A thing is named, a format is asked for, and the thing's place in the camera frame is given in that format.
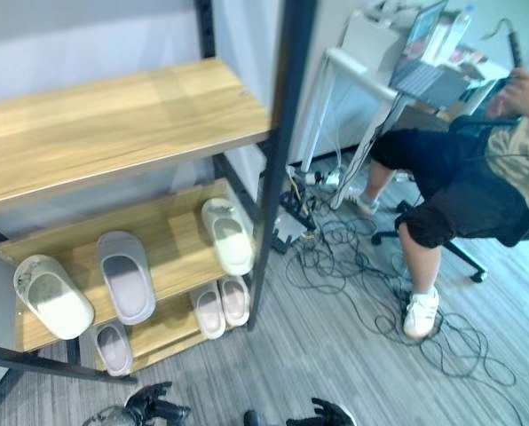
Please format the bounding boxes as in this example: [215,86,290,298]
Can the cream slipper with dirty toe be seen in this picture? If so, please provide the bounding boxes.
[201,197,255,277]

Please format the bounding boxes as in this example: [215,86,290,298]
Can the black office chair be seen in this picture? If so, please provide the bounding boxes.
[370,114,529,284]

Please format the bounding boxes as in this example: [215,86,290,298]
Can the small grey slipper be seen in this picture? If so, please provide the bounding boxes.
[95,320,133,377]

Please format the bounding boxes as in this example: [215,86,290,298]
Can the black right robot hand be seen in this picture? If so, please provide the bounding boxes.
[285,398,359,426]

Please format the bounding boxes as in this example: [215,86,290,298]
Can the white power strip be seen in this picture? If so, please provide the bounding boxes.
[305,170,342,187]

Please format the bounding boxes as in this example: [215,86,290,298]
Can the beige slipper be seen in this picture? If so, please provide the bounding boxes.
[189,280,226,340]
[218,274,251,328]

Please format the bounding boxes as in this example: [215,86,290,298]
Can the white desk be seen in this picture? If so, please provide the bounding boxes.
[298,8,514,209]

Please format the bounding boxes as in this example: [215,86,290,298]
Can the open grey laptop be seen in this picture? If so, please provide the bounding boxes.
[387,0,470,110]

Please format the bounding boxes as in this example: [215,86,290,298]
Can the tangled black cables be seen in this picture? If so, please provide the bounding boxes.
[271,163,525,426]

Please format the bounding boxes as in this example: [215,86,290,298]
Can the white flat box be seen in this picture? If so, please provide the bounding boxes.
[273,213,308,244]

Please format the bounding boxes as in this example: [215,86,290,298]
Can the person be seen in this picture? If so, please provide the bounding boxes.
[343,68,529,342]

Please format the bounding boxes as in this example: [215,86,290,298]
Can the black handheld stick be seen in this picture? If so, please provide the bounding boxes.
[481,17,524,72]

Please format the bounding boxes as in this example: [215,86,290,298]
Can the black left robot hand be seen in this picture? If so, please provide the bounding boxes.
[124,382,192,422]

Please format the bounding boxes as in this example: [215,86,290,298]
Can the black metal wooden shoe rack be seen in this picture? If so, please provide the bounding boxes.
[0,0,319,385]

